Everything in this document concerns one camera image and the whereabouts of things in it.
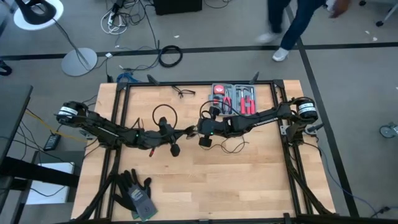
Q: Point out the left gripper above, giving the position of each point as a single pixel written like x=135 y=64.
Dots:
x=155 y=140

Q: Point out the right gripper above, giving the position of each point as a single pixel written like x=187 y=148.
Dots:
x=217 y=127

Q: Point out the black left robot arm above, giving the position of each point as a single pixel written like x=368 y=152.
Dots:
x=99 y=129

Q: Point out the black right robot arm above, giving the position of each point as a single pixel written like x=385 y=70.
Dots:
x=264 y=118

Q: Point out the small red hand tool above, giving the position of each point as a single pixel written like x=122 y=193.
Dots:
x=216 y=101

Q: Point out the black safety glasses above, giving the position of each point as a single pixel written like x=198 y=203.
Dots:
x=180 y=92

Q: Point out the red tape measure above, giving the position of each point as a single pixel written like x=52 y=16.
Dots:
x=219 y=89

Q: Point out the grey plastic tool case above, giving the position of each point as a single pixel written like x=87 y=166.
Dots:
x=233 y=93

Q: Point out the black work glove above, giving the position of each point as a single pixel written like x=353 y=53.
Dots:
x=124 y=186

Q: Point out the grey work glove with label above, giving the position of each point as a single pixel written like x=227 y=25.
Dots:
x=144 y=205

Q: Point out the black box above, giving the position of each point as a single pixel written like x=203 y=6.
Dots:
x=177 y=6

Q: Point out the white round-base stand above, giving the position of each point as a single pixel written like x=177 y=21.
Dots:
x=79 y=62

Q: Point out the black power adapter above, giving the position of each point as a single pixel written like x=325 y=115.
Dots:
x=52 y=142

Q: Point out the white power strip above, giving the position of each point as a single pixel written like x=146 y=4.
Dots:
x=110 y=20

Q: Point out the person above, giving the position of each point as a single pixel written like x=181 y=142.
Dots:
x=298 y=21

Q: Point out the white panel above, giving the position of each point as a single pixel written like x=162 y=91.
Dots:
x=46 y=193

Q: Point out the black metal beam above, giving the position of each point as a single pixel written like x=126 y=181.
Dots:
x=37 y=174

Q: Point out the black desk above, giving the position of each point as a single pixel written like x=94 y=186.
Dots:
x=12 y=118

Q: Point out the grey caster wheel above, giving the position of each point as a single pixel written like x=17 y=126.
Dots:
x=387 y=130

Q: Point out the dark wheeled chair foot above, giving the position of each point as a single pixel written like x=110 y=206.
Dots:
x=4 y=68

